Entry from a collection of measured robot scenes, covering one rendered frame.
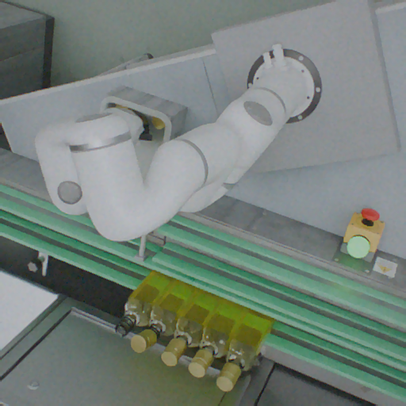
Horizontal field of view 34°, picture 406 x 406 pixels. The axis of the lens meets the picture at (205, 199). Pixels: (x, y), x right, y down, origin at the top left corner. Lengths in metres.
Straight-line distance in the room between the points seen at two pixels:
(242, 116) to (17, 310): 0.74
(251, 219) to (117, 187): 0.64
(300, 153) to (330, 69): 0.19
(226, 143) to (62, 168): 0.25
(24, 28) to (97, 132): 1.51
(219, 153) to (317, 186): 0.53
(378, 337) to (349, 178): 0.34
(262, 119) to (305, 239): 0.44
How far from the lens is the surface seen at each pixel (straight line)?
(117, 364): 1.45
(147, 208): 0.88
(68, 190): 0.98
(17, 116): 1.77
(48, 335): 1.50
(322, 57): 1.33
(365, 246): 1.39
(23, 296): 1.59
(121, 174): 0.88
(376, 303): 1.36
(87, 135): 0.87
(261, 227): 1.44
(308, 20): 1.32
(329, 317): 1.40
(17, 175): 1.70
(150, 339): 1.30
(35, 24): 2.40
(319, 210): 1.49
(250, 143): 1.08
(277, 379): 1.55
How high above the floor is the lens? 2.07
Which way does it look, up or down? 57 degrees down
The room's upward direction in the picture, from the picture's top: 136 degrees counter-clockwise
